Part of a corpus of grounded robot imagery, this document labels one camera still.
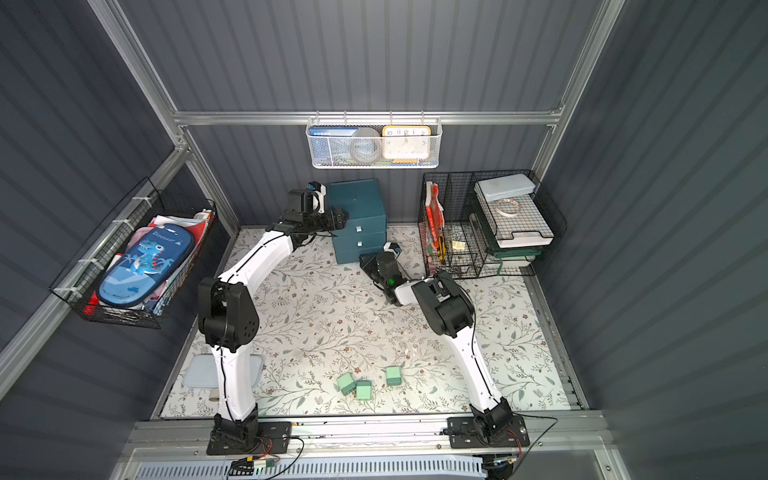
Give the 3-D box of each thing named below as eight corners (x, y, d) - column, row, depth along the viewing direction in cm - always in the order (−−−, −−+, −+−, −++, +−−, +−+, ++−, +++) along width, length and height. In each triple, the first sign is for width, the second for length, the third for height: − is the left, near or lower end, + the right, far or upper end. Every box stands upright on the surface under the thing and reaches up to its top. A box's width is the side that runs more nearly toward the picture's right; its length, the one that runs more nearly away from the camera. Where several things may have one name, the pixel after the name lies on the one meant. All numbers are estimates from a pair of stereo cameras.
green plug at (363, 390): (355, 400, 81) (354, 398, 80) (356, 382, 84) (355, 380, 82) (371, 400, 81) (371, 398, 80) (372, 382, 84) (371, 380, 82)
